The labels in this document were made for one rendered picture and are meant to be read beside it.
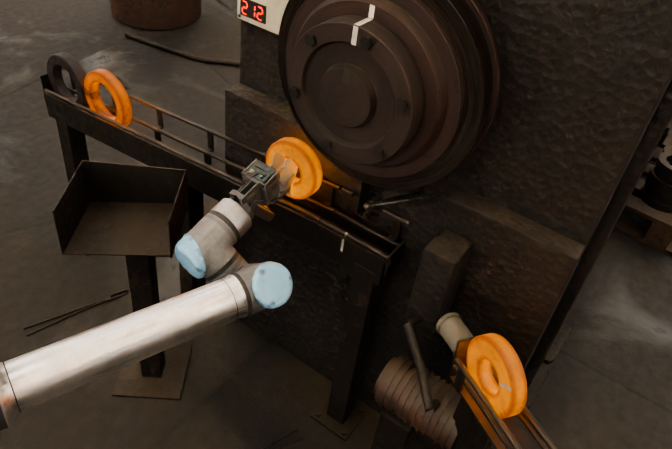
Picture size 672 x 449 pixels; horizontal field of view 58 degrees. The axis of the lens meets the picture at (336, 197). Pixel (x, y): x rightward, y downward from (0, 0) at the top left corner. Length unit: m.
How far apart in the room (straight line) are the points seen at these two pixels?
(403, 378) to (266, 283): 0.41
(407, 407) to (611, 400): 1.04
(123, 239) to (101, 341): 0.51
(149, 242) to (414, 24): 0.85
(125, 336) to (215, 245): 0.30
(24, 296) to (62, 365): 1.26
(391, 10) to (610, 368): 1.66
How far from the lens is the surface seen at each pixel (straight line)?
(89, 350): 1.12
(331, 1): 1.17
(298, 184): 1.49
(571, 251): 1.32
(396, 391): 1.42
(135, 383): 2.03
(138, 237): 1.59
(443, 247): 1.33
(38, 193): 2.78
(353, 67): 1.12
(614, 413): 2.28
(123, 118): 1.91
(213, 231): 1.31
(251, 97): 1.61
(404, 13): 1.10
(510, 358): 1.19
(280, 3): 1.47
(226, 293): 1.18
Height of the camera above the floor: 1.66
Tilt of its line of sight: 38 degrees down
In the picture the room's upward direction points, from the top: 8 degrees clockwise
